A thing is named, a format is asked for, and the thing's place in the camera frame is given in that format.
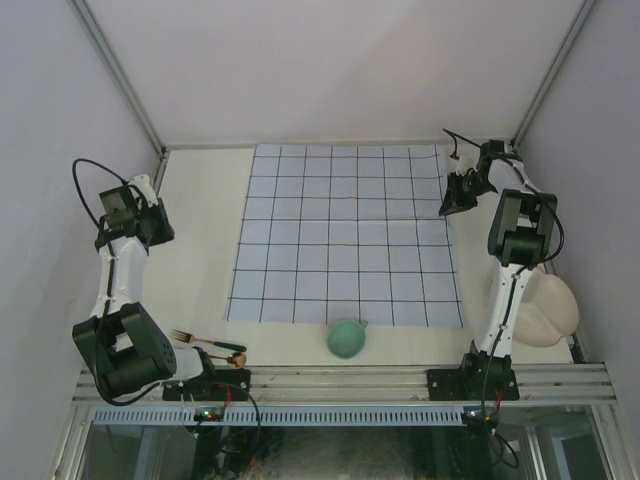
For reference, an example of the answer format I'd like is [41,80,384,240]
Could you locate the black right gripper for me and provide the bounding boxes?
[438,171,494,216]

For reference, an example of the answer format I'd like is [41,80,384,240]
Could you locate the gold fork green handle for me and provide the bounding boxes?
[170,329,247,353]

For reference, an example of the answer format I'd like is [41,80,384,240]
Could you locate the white black-grid tablecloth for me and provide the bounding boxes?
[226,144,464,328]

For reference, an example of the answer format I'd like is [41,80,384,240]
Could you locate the gold spoon green handle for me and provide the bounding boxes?
[208,352,247,370]

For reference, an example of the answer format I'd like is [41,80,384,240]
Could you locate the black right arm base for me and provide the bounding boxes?
[426,368,520,401]

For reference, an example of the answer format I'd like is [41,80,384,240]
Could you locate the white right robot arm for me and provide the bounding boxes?
[439,140,565,368]

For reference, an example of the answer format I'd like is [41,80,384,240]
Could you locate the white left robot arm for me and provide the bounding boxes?
[72,175,219,406]

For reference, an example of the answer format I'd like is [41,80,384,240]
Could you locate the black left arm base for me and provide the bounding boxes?
[162,369,251,403]

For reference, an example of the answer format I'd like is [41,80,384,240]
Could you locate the cream divided plate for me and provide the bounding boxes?
[514,269,579,348]

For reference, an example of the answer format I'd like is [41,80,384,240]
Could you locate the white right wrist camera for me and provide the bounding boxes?
[448,153,478,176]

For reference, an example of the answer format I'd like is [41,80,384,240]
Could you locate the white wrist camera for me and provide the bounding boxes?
[128,174,158,207]
[448,153,478,176]

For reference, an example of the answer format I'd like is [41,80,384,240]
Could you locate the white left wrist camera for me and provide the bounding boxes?
[128,174,158,207]

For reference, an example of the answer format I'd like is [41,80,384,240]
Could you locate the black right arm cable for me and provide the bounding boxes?
[442,128,565,416]

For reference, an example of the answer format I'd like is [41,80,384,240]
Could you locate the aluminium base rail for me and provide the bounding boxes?
[72,363,619,402]

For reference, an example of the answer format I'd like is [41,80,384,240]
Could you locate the aluminium enclosure frame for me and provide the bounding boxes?
[69,0,606,366]

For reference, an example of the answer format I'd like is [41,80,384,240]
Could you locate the blue slotted cable duct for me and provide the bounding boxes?
[91,405,464,427]

